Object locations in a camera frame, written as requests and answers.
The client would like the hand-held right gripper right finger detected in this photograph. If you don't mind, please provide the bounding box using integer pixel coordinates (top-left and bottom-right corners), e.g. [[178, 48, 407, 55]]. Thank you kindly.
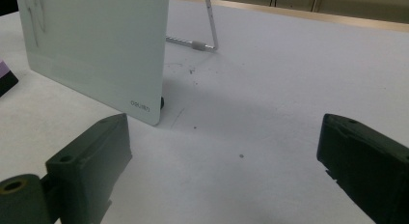
[[316, 113, 409, 224]]

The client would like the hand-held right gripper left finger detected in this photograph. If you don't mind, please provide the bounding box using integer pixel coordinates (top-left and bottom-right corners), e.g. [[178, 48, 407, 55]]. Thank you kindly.
[[45, 113, 133, 224]]

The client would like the white glass whiteboard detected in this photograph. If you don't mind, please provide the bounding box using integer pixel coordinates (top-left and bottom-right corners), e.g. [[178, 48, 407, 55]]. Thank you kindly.
[[14, 0, 171, 126]]

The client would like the purple whiteboard eraser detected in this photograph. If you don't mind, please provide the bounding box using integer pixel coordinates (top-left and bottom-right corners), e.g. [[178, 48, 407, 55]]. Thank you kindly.
[[0, 59, 19, 98]]

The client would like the white table cover sheet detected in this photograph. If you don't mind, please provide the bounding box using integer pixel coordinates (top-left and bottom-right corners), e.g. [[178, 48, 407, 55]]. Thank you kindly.
[[0, 0, 409, 224]]

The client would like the wooden table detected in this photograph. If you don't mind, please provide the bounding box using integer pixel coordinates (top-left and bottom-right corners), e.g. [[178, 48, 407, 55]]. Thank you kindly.
[[169, 0, 409, 34]]

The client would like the metal wire whiteboard stand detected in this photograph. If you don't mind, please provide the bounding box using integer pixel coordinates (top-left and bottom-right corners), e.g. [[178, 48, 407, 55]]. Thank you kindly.
[[165, 0, 220, 53]]

